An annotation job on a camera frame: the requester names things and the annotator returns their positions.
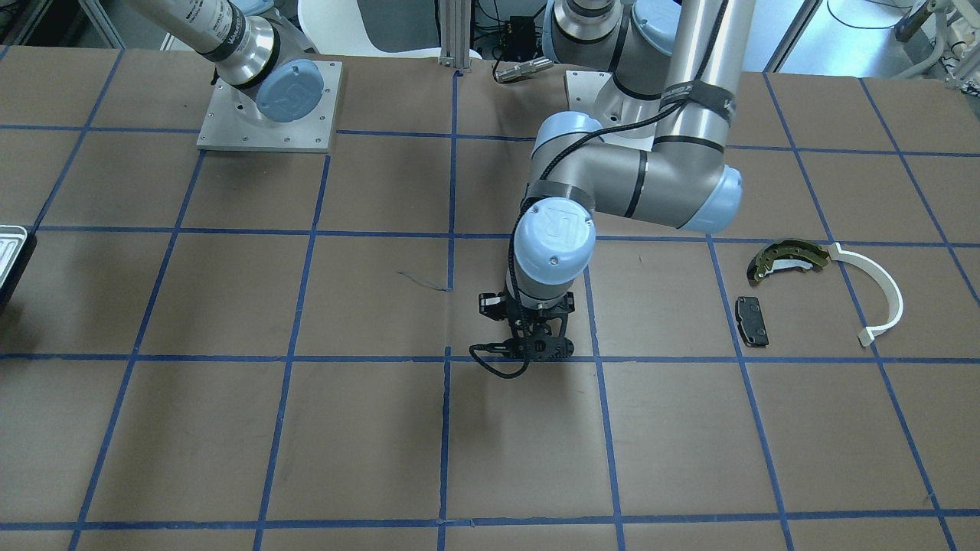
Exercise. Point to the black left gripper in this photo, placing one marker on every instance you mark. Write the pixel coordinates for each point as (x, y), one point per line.
(488, 304)

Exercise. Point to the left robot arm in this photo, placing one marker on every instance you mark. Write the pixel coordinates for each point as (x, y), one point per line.
(691, 54)

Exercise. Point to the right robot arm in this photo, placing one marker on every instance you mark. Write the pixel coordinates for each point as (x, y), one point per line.
(253, 47)

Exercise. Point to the dark grey brake pad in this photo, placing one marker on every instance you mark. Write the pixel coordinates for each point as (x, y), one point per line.
(750, 321)

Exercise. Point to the olive curved brake shoe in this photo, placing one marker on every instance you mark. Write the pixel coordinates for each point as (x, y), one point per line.
(784, 255)

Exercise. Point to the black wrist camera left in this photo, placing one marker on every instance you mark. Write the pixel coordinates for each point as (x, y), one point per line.
(493, 305)

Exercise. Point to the aluminium frame post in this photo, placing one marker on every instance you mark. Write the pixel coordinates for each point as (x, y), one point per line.
(455, 24)

